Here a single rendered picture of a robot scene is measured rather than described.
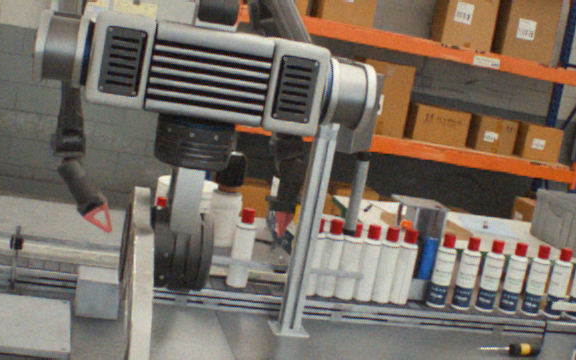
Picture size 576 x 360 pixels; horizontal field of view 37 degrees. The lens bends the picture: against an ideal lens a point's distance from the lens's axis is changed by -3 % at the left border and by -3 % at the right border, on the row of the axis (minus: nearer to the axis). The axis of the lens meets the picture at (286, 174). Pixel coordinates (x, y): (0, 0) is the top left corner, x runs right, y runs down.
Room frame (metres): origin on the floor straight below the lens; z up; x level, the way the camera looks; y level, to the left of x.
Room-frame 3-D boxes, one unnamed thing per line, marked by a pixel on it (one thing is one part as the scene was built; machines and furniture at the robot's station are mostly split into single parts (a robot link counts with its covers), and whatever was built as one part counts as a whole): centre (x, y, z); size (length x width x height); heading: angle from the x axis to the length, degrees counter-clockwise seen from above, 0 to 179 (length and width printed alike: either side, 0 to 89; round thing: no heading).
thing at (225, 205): (2.45, 0.15, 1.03); 0.09 x 0.09 x 0.30
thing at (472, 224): (4.03, -0.97, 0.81); 0.32 x 0.24 x 0.01; 179
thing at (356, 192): (2.15, -0.18, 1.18); 0.04 x 0.04 x 0.21
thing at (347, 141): (2.15, -0.12, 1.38); 0.17 x 0.10 x 0.19; 160
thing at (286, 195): (2.27, -0.01, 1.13); 0.10 x 0.07 x 0.07; 104
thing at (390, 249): (2.28, -0.30, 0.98); 0.05 x 0.05 x 0.20
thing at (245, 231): (2.19, 0.08, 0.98); 0.05 x 0.05 x 0.20
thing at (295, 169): (2.28, -0.01, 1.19); 0.07 x 0.06 x 0.07; 14
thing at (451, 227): (3.72, -0.63, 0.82); 0.34 x 0.24 x 0.03; 109
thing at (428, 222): (2.40, -0.38, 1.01); 0.14 x 0.13 x 0.26; 105
